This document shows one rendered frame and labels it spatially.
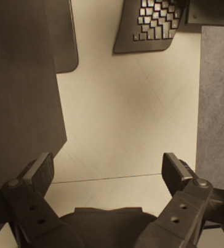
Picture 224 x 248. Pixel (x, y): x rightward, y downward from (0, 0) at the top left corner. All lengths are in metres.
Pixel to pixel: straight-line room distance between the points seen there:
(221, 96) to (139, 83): 1.05
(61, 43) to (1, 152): 0.39
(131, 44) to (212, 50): 1.00
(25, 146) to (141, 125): 0.39
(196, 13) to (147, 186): 0.52
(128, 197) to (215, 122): 1.05
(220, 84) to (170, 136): 0.96
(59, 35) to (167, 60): 0.30
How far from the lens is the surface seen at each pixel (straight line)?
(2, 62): 0.23
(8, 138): 0.22
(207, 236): 1.88
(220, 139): 1.63
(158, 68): 0.55
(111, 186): 0.66
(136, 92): 0.54
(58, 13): 0.55
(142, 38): 0.52
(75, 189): 0.67
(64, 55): 0.54
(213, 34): 1.47
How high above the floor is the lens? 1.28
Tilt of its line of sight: 73 degrees down
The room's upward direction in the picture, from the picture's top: 176 degrees clockwise
